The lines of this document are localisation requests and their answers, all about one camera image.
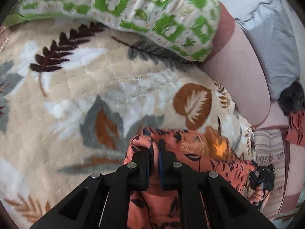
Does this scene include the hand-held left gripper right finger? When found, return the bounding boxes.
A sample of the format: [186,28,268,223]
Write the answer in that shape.
[157,138,277,229]

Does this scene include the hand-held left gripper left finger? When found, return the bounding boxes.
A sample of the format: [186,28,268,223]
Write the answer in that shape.
[30,145,154,229]

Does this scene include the orange floral garment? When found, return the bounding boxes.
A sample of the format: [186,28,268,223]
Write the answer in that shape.
[124,127,260,229]

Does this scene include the person's right hand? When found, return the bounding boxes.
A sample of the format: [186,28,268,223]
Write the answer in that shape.
[248,187,271,207]

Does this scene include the pink quilted backrest cushion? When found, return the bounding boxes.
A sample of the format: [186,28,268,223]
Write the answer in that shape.
[279,124,305,214]

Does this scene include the striped floral pillow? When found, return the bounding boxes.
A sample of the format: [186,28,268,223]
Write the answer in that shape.
[254,128,286,221]

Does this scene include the salmon knitted cloth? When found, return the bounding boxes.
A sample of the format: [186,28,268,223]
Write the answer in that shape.
[285,111,305,147]

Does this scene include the dark furry cushion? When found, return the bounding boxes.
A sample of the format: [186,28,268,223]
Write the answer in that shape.
[278,81,305,116]

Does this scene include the leaf print blanket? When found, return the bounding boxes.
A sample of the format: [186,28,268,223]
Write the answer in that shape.
[0,19,255,229]

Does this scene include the pink quilted bolster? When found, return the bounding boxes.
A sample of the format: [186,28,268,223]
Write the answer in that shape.
[200,1,272,128]

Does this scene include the grey pillow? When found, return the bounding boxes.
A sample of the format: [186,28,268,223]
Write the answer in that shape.
[212,0,301,101]

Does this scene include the green patterned pillow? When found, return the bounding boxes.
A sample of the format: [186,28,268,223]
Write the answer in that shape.
[5,0,222,62]

